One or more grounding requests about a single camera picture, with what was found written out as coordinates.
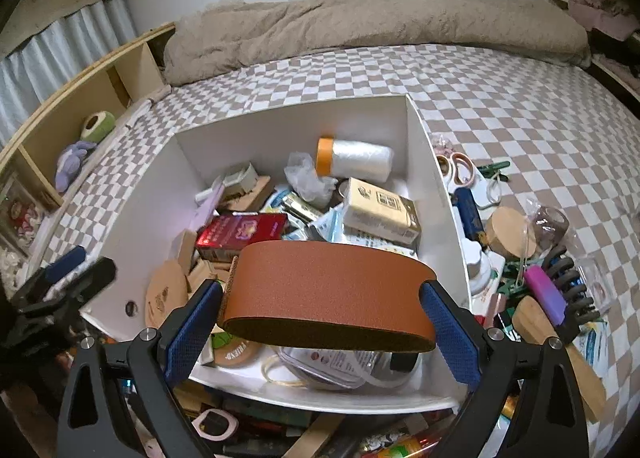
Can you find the green clothes peg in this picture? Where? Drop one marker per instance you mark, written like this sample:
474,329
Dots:
492,168

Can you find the plastic film roll orange tape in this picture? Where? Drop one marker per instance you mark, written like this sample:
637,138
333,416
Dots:
360,157

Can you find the wooden headboard shelf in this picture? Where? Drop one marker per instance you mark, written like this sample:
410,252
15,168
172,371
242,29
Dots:
130,72

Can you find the wooden paddle brush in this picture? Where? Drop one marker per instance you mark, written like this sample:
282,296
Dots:
537,325

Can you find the purple plush toy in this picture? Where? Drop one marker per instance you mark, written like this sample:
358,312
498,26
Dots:
72,162

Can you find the beige fluffy blanket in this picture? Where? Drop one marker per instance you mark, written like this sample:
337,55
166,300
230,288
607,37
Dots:
350,22

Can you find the crumpled white plastic bag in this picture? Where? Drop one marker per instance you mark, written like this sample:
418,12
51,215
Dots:
305,177

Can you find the white plastic holder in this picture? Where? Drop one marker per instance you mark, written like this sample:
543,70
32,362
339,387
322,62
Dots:
240,180

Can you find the brown tape roll in bag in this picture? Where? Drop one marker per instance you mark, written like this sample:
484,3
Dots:
550,225

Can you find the pink framed mirror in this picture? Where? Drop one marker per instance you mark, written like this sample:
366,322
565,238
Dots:
198,424

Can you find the black claw hair clip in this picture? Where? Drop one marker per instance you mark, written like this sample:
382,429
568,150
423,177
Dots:
575,298

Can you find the clear plastic container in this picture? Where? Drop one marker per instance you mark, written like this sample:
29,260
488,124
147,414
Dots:
330,363

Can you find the pink white scissors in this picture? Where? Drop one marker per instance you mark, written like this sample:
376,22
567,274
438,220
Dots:
467,167

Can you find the wooden plank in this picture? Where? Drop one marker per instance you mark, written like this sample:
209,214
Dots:
315,438

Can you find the green avocado plush toy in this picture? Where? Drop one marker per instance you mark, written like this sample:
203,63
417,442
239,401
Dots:
100,127

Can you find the white curtain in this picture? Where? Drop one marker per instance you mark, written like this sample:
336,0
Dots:
60,42

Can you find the beige tissue pack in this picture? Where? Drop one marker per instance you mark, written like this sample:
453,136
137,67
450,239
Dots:
375,213

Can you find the purple pink gradient tube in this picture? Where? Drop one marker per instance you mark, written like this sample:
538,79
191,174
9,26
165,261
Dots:
542,293

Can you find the white jar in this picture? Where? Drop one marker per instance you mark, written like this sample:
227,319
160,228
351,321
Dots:
477,263

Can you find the white storage box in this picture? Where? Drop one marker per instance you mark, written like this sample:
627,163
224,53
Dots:
300,127

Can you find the checkered bed sheet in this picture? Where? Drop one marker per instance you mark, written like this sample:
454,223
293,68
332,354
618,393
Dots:
500,102

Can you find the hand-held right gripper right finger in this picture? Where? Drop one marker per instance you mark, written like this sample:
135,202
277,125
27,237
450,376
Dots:
450,333

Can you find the red carton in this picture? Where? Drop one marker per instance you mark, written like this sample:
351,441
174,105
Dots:
240,233

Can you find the flower picture frame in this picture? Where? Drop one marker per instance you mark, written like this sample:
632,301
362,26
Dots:
22,223

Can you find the kraft paper tape roll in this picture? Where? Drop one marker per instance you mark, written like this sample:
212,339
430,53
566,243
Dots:
235,353

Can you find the hanging pink clothes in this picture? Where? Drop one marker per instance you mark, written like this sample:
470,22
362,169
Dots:
605,17

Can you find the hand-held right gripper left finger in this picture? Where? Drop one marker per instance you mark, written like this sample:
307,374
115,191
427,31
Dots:
195,333

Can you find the round wooden lid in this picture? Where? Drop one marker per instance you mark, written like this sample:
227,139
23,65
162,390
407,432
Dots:
507,233

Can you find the light purple box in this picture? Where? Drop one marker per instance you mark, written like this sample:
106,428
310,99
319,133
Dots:
207,213

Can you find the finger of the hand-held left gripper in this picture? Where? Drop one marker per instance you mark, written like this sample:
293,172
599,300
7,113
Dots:
65,265
95,278

